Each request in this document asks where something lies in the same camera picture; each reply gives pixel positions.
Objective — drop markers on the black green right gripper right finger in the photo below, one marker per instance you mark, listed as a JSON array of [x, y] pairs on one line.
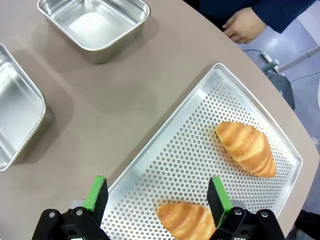
[[220, 200]]

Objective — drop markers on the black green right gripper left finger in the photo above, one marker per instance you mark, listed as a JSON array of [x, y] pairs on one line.
[[96, 200]]

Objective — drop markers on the golden croissant bread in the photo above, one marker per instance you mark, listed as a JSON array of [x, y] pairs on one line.
[[246, 148], [185, 221]]

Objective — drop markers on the rectangular stainless steel container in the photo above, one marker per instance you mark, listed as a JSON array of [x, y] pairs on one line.
[[95, 27], [17, 110]]

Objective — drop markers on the person's left hand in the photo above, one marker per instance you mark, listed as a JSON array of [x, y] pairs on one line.
[[246, 26]]

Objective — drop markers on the perforated aluminium baking tray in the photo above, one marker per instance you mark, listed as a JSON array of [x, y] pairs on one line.
[[190, 155]]

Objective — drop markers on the dark grey stand base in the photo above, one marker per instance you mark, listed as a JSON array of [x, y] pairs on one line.
[[283, 87]]

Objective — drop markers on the white grey pole stand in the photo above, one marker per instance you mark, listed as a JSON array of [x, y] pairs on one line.
[[295, 58]]

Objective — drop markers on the person in navy jacket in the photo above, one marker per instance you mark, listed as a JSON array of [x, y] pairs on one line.
[[215, 10]]

